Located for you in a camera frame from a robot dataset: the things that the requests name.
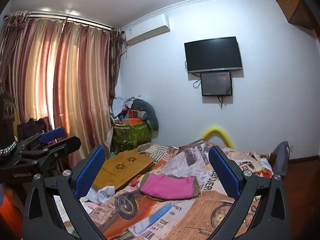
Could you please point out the black wall television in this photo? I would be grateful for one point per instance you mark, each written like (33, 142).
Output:
(215, 54)

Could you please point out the white crumpled cloth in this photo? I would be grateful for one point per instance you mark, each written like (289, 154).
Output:
(101, 195)

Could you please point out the pink striped curtain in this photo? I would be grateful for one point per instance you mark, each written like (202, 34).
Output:
(64, 70)

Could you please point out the purple grey backpack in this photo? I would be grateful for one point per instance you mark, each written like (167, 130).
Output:
(282, 153)

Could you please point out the wooden wardrobe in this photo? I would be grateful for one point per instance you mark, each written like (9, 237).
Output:
(299, 14)

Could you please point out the grey stuffed toy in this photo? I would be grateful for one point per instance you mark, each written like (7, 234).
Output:
(143, 106)

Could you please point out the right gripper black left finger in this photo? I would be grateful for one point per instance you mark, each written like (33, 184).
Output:
(41, 219)

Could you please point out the pink pants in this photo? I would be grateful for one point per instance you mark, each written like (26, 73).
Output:
(171, 186)

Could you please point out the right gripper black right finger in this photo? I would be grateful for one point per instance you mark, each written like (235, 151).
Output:
(271, 219)

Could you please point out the small black wall monitor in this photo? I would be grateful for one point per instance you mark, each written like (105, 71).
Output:
(216, 84)

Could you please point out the green laundry basket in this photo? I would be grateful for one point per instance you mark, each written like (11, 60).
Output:
(130, 137)

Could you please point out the white air conditioner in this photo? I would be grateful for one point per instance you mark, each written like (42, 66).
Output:
(140, 31)

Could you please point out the wooden lap desk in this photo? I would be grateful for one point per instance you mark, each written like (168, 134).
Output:
(119, 170)

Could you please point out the newspaper print bedspread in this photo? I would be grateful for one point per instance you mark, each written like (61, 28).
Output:
(181, 197)

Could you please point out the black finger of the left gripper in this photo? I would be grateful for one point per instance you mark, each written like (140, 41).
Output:
(52, 135)
(64, 147)

